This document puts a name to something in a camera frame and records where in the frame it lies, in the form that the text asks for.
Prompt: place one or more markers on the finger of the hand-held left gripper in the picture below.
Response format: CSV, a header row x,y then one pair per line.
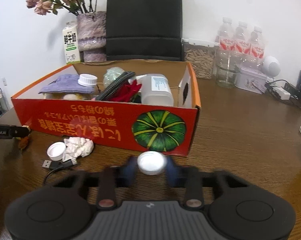
x,y
20,131

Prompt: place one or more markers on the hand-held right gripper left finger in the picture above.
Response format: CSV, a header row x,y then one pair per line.
x,y
129,172

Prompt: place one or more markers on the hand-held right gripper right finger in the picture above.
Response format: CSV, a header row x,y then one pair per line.
x,y
172,173

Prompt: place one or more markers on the small brown candy cube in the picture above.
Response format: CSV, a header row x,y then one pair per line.
x,y
24,143

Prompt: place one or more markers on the yellow white plush toy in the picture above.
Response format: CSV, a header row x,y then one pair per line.
x,y
70,96

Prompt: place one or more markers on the red cardboard box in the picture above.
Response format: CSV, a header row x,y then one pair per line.
x,y
90,122

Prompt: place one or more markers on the purple knitted cloth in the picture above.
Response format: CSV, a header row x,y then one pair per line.
x,y
63,83

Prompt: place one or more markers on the red artificial rose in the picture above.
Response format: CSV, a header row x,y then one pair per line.
x,y
126,93

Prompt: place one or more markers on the frosted plastic bottle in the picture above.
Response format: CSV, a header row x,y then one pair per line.
x,y
158,95

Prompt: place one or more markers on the white tissue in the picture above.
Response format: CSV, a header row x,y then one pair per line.
x,y
78,148
139,78

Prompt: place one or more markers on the clear plastic bag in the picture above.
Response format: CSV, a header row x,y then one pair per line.
x,y
111,75

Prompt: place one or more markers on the clear container of seeds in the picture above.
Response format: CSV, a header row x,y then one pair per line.
x,y
199,60

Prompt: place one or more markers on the white green milk carton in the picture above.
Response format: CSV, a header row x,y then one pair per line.
x,y
70,42

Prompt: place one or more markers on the clear drinking glass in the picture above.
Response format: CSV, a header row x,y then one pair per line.
x,y
226,78

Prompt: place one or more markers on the white printed tin box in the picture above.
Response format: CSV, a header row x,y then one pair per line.
x,y
250,80

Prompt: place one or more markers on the purple marbled vase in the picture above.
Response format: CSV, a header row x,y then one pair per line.
x,y
90,30

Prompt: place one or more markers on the white charger plug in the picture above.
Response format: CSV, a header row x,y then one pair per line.
x,y
281,93

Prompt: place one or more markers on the clear water bottle red label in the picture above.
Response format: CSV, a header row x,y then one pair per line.
x,y
226,43
256,48
243,46

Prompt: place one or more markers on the white round device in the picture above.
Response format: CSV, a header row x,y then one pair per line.
x,y
271,66

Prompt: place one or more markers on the black paper bag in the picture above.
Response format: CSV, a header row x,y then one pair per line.
x,y
143,17

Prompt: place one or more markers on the wall socket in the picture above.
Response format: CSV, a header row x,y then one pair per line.
x,y
4,81

